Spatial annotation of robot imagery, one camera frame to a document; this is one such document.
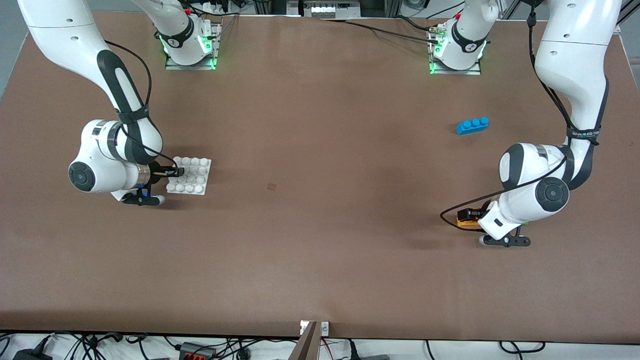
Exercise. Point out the black power adapter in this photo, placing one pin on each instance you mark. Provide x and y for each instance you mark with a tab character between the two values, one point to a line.
30	356

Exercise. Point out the black connector with orange levers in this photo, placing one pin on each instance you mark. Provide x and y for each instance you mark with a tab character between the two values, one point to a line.
197	352

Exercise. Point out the blue three-stud block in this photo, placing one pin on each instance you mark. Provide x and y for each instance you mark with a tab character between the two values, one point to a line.
472	126

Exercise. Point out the silver clamp bracket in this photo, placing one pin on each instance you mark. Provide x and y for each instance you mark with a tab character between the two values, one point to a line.
325	328

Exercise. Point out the yellow two-stud block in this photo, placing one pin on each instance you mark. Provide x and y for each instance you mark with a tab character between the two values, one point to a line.
467	224

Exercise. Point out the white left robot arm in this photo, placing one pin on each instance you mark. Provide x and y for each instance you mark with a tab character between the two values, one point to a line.
575	50

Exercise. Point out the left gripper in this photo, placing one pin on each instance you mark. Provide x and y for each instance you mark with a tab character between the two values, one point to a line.
470	214

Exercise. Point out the white power strip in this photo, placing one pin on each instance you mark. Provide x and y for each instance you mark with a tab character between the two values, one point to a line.
325	10

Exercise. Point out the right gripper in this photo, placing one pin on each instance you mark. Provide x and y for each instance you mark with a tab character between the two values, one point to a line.
158	171

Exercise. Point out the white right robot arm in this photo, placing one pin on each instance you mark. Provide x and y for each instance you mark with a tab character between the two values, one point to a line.
60	30

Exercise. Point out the white studded base plate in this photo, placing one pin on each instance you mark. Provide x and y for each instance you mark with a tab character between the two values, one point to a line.
192	176

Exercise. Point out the grey-brown camera stand post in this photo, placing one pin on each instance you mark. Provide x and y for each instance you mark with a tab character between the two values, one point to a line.
307	345

